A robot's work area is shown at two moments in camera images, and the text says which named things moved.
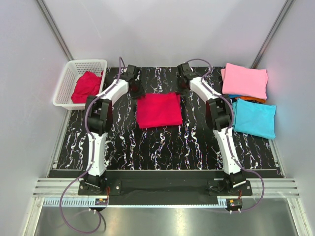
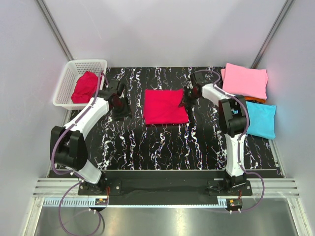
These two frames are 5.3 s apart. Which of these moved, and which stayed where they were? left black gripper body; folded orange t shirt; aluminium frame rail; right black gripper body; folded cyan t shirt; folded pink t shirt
Moved: right black gripper body; left black gripper body
Stayed: folded pink t shirt; folded cyan t shirt; folded orange t shirt; aluminium frame rail
